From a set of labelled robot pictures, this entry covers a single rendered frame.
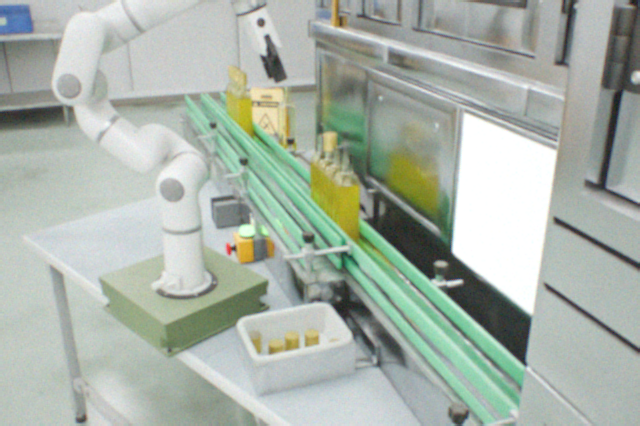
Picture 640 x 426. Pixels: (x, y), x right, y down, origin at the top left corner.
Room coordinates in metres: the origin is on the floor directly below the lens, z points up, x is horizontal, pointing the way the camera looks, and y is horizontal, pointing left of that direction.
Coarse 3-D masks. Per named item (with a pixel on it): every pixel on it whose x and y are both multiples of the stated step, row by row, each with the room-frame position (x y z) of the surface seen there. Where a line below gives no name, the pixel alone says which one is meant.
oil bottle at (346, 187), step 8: (336, 176) 1.51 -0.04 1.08; (344, 176) 1.49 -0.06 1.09; (352, 176) 1.50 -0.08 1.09; (336, 184) 1.50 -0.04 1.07; (344, 184) 1.48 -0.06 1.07; (352, 184) 1.49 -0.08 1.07; (336, 192) 1.50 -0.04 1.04; (344, 192) 1.48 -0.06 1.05; (352, 192) 1.49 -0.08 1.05; (336, 200) 1.50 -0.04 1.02; (344, 200) 1.48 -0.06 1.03; (352, 200) 1.49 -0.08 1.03; (336, 208) 1.50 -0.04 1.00; (344, 208) 1.48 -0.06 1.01; (352, 208) 1.49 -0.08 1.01; (336, 216) 1.50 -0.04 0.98; (344, 216) 1.48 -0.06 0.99; (352, 216) 1.49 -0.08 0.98; (344, 224) 1.48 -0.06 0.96; (352, 224) 1.49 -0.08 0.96; (352, 232) 1.49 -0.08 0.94
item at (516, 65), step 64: (320, 0) 2.15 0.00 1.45; (384, 0) 1.73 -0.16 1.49; (448, 0) 1.43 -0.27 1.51; (512, 0) 1.22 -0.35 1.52; (576, 0) 1.07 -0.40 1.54; (320, 64) 2.14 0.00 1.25; (384, 64) 1.63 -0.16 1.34; (448, 64) 1.34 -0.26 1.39; (512, 64) 1.18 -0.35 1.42; (320, 128) 2.14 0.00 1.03; (448, 256) 1.35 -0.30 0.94; (512, 320) 1.11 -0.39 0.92
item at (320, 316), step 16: (320, 304) 1.30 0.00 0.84; (240, 320) 1.23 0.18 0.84; (256, 320) 1.24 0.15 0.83; (272, 320) 1.26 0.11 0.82; (288, 320) 1.27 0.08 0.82; (304, 320) 1.28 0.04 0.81; (320, 320) 1.29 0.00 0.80; (336, 320) 1.23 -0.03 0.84; (272, 336) 1.25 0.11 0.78; (304, 336) 1.27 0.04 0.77; (320, 336) 1.27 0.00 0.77; (336, 336) 1.22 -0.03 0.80; (352, 336) 1.17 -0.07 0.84; (256, 352) 1.11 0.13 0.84; (288, 352) 1.11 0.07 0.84; (304, 352) 1.11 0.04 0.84
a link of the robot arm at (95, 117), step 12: (96, 84) 1.38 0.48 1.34; (96, 96) 1.39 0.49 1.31; (84, 108) 1.43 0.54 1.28; (96, 108) 1.42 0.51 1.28; (108, 108) 1.42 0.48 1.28; (84, 120) 1.40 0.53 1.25; (96, 120) 1.39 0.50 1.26; (108, 120) 1.39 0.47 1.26; (84, 132) 1.41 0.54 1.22; (96, 132) 1.38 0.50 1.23
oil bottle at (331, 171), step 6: (330, 168) 1.56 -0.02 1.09; (336, 168) 1.55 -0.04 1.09; (330, 174) 1.54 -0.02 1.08; (330, 180) 1.54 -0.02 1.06; (330, 186) 1.54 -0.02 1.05; (330, 192) 1.54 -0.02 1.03; (330, 198) 1.54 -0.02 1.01; (330, 204) 1.54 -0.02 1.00; (330, 210) 1.54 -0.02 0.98; (330, 216) 1.54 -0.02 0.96
